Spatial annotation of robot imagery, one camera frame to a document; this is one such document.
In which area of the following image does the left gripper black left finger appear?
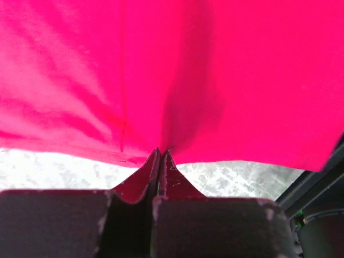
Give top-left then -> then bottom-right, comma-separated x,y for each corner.
1,149 -> 161,257

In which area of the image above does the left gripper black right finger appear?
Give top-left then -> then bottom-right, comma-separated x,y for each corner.
150,151 -> 295,257

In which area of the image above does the pink-red t shirt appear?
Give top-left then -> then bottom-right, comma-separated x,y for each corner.
1,1 -> 343,171

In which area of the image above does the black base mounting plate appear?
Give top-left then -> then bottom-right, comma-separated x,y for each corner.
276,139 -> 343,257

